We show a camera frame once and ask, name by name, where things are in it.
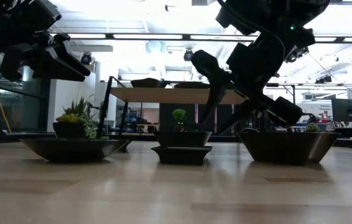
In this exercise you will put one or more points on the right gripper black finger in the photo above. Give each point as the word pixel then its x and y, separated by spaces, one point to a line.
pixel 250 102
pixel 213 74

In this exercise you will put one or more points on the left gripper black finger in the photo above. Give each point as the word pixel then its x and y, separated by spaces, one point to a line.
pixel 68 53
pixel 54 70

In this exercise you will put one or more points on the glossy black leaf-shaped mini plate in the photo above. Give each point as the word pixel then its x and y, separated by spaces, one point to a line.
pixel 73 149
pixel 191 85

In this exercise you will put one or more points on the black wavy square mini plate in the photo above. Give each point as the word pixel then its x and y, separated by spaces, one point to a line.
pixel 288 147
pixel 182 139
pixel 149 83

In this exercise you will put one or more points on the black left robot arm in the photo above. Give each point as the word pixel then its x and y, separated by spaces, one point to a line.
pixel 5 15

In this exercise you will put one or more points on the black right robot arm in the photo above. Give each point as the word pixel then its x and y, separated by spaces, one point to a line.
pixel 272 12

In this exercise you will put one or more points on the round black ceiling device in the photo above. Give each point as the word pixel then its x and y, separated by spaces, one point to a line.
pixel 86 58
pixel 188 55

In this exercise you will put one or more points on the black ceiling lamp cluster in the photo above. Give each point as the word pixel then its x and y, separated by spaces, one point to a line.
pixel 298 54

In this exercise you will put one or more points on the small green bonsai plant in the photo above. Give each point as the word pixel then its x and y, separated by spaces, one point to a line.
pixel 179 115

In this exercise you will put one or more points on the potted succulents in black pot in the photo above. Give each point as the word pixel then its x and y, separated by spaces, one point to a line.
pixel 70 129

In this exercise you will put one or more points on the black room partition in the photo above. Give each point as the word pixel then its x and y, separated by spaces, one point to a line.
pixel 166 118

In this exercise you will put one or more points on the small round green succulent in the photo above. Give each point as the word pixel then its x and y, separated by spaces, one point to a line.
pixel 313 127

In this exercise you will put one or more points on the black ceiling spotlights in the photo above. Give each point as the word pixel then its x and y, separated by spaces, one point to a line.
pixel 323 79

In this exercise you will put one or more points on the black overhead light bar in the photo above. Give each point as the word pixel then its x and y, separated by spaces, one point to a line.
pixel 151 36

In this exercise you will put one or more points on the black computer monitor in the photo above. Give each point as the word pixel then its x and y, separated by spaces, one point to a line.
pixel 349 110

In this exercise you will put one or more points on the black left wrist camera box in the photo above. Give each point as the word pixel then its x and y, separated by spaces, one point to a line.
pixel 12 62

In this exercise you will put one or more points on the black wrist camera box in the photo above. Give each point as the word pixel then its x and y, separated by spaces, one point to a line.
pixel 286 110
pixel 12 62

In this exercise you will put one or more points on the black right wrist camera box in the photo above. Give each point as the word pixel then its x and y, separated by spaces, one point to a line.
pixel 286 110

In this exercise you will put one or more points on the wooden shelf with black frame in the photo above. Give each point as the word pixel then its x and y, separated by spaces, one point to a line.
pixel 163 96

